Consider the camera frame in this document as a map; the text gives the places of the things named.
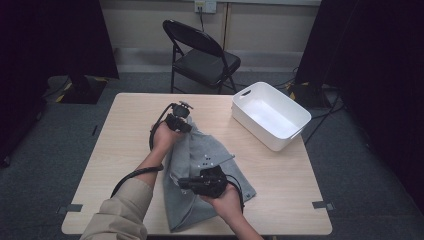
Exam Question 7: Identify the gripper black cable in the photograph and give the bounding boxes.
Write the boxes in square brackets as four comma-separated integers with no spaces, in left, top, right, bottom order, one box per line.
[110,102,183,198]
[223,173,246,214]

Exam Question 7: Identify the black curtain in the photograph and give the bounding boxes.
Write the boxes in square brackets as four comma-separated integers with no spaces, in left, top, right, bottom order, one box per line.
[0,0,120,168]
[294,0,424,214]

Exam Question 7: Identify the black floor cable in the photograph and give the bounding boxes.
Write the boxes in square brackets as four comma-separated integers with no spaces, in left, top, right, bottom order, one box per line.
[303,89,346,146]
[229,77,298,91]

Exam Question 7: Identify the black folding chair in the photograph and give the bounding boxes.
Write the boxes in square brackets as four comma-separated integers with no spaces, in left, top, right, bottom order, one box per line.
[162,19,242,95]

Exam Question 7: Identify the beige wall conduit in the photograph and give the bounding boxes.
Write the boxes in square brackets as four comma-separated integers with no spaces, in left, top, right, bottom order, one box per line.
[221,2,232,51]

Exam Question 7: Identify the black socket cable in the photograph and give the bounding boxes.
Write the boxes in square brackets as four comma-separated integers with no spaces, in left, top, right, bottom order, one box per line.
[198,7,206,33]

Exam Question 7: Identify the person's left hand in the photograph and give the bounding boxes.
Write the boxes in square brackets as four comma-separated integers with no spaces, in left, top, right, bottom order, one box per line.
[149,121,185,154]

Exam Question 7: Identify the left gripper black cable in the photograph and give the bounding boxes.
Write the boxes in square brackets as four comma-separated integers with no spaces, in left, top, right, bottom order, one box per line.
[110,102,183,198]

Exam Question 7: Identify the grey tape mark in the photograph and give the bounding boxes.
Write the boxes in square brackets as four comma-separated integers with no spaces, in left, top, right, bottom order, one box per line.
[56,203,84,215]

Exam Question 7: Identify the grey pants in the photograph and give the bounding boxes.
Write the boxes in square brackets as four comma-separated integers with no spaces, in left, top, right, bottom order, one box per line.
[162,114,257,233]

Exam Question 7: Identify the person's right hand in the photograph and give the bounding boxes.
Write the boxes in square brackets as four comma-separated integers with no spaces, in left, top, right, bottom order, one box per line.
[199,184,244,224]

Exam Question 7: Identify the black stand base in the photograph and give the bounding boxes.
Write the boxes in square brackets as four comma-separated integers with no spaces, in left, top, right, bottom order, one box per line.
[59,75,108,105]
[287,81,331,109]

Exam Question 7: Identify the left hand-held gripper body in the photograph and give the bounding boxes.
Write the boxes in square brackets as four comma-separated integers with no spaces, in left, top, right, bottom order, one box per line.
[165,101,195,130]

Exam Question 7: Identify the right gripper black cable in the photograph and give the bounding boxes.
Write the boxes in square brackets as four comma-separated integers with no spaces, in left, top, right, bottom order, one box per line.
[223,173,246,214]

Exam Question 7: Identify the white wall socket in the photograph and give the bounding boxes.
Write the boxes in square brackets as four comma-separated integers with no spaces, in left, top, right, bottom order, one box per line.
[194,0,218,14]

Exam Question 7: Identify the white plastic bin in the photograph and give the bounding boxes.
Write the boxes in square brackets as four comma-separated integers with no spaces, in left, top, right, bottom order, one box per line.
[231,81,312,153]

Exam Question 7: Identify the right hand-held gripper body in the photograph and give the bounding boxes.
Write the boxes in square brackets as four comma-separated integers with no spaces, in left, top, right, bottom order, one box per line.
[197,165,230,199]

